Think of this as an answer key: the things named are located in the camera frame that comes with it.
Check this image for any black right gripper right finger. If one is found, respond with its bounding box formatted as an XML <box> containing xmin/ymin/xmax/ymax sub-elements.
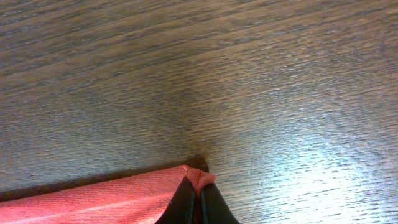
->
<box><xmin>201</xmin><ymin>184</ymin><xmax>239</xmax><ymax>224</ymax></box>

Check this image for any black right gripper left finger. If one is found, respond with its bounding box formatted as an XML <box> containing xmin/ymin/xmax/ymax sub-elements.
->
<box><xmin>155</xmin><ymin>177</ymin><xmax>196</xmax><ymax>224</ymax></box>

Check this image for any orange-red t-shirt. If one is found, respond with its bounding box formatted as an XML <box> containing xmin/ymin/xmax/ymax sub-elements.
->
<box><xmin>1</xmin><ymin>165</ymin><xmax>216</xmax><ymax>223</ymax></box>

